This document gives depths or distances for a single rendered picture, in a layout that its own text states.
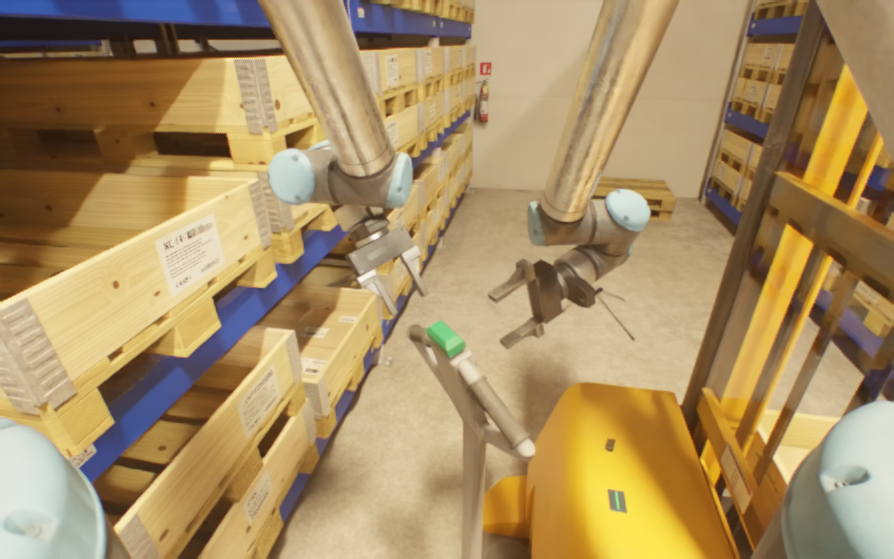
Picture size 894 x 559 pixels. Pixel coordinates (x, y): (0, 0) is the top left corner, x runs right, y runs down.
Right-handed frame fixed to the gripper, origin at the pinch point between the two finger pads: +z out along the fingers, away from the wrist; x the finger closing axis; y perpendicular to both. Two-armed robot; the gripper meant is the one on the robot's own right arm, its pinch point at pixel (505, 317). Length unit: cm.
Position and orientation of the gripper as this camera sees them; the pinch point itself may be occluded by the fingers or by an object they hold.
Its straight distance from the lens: 93.9
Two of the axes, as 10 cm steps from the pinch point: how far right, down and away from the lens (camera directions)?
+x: -2.5, -7.8, -5.8
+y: -5.3, -4.0, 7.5
